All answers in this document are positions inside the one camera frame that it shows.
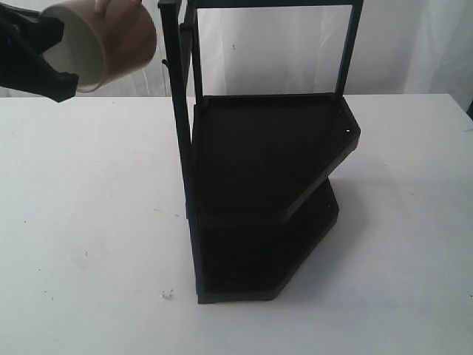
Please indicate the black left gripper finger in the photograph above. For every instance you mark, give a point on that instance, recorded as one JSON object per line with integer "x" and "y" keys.
{"x": 25, "y": 37}
{"x": 37, "y": 77}

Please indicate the white backdrop curtain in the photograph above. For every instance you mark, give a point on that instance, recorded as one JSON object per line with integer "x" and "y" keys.
{"x": 401, "y": 47}

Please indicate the pink ceramic mug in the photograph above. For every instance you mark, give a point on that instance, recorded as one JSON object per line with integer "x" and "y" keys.
{"x": 101, "y": 46}

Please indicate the black two-tier shelf rack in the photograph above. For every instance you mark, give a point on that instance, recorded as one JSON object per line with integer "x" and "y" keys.
{"x": 257, "y": 142}

